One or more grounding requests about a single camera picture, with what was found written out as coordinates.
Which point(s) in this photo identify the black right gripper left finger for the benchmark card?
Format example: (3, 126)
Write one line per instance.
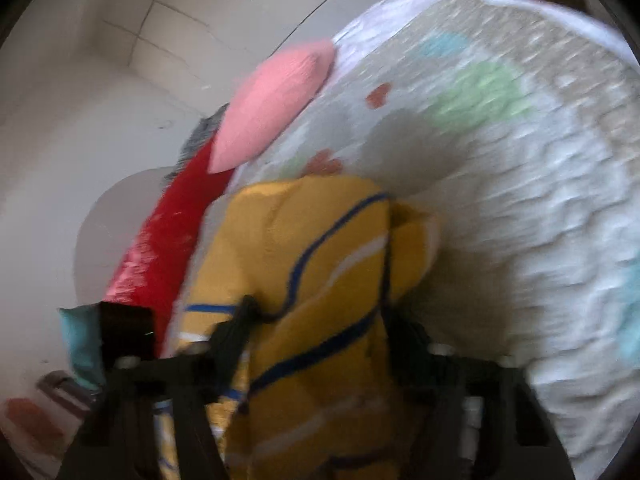
(117, 439)

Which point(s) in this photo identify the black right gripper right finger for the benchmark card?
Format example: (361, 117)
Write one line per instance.
(464, 418)

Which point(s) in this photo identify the yellow striped knit sweater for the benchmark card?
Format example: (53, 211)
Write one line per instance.
(322, 256)

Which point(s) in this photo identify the teal cushion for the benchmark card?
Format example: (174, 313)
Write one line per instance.
(80, 327)

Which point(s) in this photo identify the red floral pillow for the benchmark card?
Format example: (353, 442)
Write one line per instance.
(152, 271)

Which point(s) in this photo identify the white round headboard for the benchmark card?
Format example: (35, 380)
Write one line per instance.
(109, 228)

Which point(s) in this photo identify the grey knit garment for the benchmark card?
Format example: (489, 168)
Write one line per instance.
(201, 134)

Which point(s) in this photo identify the pink pillow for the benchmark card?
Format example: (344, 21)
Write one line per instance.
(268, 101)

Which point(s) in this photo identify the patterned quilted bedspread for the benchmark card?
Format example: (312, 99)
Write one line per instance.
(522, 139)

